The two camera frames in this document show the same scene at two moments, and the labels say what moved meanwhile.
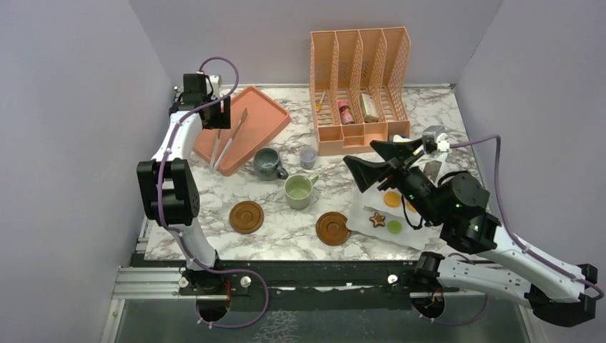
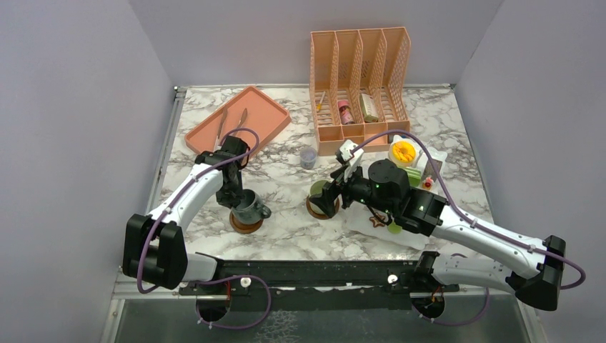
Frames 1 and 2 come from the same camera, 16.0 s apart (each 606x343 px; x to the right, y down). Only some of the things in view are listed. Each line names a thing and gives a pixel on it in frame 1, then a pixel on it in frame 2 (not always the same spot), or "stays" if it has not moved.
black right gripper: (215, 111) → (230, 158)
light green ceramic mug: (298, 189) → (316, 187)
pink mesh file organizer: (361, 88) stays
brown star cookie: (377, 219) stays
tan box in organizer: (369, 108) stays
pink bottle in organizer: (345, 112) stays
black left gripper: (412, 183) → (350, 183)
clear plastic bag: (382, 216) stays
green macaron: (394, 226) stays
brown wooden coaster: (331, 229) → (320, 216)
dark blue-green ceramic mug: (266, 166) → (249, 211)
